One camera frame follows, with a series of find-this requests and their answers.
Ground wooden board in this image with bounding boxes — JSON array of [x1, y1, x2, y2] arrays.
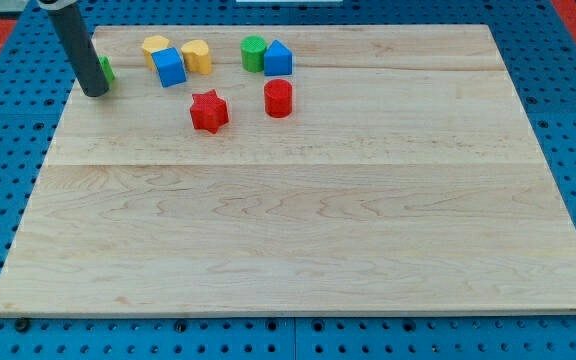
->
[[0, 25, 576, 318]]

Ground red cylinder block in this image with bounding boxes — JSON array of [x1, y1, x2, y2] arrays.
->
[[264, 79, 293, 118]]

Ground blue triangle block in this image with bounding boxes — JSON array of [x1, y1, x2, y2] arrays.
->
[[264, 40, 293, 76]]

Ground green cylinder block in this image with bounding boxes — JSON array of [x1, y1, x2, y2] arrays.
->
[[240, 35, 267, 73]]

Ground yellow heart block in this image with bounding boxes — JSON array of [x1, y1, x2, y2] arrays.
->
[[181, 39, 212, 75]]

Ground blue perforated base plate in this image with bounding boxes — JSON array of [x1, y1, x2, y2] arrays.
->
[[0, 1, 576, 359]]

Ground blue cube block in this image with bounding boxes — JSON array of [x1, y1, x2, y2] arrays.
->
[[152, 47, 187, 88]]

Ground yellow hexagon block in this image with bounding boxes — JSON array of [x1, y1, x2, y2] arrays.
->
[[141, 35, 171, 70]]

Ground red star block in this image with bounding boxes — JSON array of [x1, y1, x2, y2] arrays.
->
[[190, 89, 229, 134]]

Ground green block behind rod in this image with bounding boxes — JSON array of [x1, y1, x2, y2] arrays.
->
[[99, 56, 115, 84]]

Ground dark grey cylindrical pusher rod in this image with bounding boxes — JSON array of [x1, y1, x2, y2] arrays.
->
[[38, 0, 109, 97]]

